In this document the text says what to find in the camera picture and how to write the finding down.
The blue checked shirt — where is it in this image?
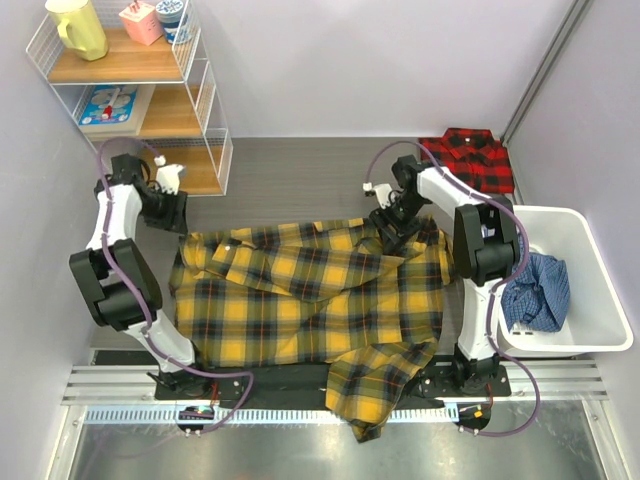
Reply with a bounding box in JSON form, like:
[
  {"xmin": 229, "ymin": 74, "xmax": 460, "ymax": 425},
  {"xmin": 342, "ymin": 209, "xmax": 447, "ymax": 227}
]
[{"xmin": 501, "ymin": 250, "xmax": 571, "ymax": 333}]

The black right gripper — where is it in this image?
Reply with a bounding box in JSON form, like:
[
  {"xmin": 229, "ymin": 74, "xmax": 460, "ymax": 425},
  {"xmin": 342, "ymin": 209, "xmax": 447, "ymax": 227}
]
[{"xmin": 369, "ymin": 194, "xmax": 427, "ymax": 255}]

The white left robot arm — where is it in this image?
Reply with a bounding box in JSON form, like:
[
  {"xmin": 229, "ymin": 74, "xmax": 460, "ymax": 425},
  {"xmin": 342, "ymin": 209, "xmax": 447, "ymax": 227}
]
[{"xmin": 69, "ymin": 154, "xmax": 213, "ymax": 399}]

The white wire wooden shelf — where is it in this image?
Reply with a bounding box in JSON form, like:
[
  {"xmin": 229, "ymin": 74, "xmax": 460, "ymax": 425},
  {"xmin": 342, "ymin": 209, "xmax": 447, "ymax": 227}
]
[{"xmin": 26, "ymin": 1, "xmax": 233, "ymax": 196}]

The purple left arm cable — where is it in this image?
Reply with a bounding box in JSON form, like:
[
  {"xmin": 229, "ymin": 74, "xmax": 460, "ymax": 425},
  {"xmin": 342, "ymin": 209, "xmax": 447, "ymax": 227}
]
[{"xmin": 96, "ymin": 137, "xmax": 255, "ymax": 435}]

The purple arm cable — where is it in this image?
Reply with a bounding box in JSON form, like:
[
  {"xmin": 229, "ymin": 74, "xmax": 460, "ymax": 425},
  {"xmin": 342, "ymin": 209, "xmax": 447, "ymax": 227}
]
[
  {"xmin": 367, "ymin": 140, "xmax": 544, "ymax": 440},
  {"xmin": 96, "ymin": 137, "xmax": 255, "ymax": 435}
]

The blue white patterned cup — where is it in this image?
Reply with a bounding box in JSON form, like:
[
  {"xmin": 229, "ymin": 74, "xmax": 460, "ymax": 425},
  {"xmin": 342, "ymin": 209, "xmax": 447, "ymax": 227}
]
[{"xmin": 155, "ymin": 0, "xmax": 192, "ymax": 45}]

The red plaid folded shirt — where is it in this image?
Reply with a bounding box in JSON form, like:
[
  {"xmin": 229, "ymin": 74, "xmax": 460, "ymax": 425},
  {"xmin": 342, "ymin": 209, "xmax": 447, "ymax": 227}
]
[{"xmin": 419, "ymin": 128, "xmax": 515, "ymax": 195}]

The white plastic bin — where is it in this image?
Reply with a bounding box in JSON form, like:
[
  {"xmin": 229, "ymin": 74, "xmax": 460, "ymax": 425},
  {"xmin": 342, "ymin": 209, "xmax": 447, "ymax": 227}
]
[{"xmin": 494, "ymin": 205, "xmax": 634, "ymax": 358}]

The blue white book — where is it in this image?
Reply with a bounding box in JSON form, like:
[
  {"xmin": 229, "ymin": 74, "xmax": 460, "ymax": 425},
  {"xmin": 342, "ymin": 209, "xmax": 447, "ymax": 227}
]
[{"xmin": 78, "ymin": 84, "xmax": 155, "ymax": 141}]

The pink box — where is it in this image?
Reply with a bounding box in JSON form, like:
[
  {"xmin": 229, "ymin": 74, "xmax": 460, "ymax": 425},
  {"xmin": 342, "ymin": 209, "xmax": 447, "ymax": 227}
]
[{"xmin": 119, "ymin": 1, "xmax": 163, "ymax": 46}]

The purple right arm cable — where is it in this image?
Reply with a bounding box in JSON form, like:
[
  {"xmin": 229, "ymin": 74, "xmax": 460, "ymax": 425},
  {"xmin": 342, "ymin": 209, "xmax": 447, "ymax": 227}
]
[{"xmin": 367, "ymin": 140, "xmax": 544, "ymax": 440}]

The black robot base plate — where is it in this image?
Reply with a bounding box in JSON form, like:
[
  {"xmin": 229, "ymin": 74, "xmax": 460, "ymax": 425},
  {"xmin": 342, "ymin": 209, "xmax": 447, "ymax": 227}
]
[{"xmin": 155, "ymin": 355, "xmax": 511, "ymax": 410}]

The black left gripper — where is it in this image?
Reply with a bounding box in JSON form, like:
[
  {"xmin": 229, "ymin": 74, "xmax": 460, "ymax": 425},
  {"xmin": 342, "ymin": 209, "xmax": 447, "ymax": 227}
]
[{"xmin": 140, "ymin": 186, "xmax": 189, "ymax": 234}]

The yellow plaid long sleeve shirt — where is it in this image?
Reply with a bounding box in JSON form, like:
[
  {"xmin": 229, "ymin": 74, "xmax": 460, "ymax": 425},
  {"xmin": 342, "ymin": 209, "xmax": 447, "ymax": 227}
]
[{"xmin": 169, "ymin": 216, "xmax": 454, "ymax": 442}]

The yellow pitcher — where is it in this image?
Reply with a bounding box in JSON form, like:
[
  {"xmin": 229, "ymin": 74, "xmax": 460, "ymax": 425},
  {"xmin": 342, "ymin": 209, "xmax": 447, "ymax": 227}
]
[{"xmin": 45, "ymin": 0, "xmax": 108, "ymax": 61}]

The aluminium rail frame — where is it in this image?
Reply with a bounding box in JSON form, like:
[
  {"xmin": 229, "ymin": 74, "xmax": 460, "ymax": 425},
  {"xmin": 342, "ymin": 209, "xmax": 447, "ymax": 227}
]
[{"xmin": 48, "ymin": 351, "xmax": 632, "ymax": 479}]

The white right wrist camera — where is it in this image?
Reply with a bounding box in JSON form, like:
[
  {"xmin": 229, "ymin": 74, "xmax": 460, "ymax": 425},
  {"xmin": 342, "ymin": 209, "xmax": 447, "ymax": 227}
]
[{"xmin": 362, "ymin": 182, "xmax": 397, "ymax": 209}]

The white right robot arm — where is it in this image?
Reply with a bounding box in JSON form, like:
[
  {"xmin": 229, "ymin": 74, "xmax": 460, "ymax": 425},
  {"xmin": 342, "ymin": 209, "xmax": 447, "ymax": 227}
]
[{"xmin": 363, "ymin": 155, "xmax": 522, "ymax": 395}]

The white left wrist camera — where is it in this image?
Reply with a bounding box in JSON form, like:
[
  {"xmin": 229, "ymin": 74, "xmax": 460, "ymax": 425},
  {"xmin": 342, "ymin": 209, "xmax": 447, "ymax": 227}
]
[{"xmin": 154, "ymin": 155, "xmax": 186, "ymax": 195}]

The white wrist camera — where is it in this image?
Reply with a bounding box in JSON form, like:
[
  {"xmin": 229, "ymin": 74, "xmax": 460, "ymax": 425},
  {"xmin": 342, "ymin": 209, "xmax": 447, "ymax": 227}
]
[
  {"xmin": 154, "ymin": 155, "xmax": 186, "ymax": 195},
  {"xmin": 362, "ymin": 182, "xmax": 397, "ymax": 209}
]

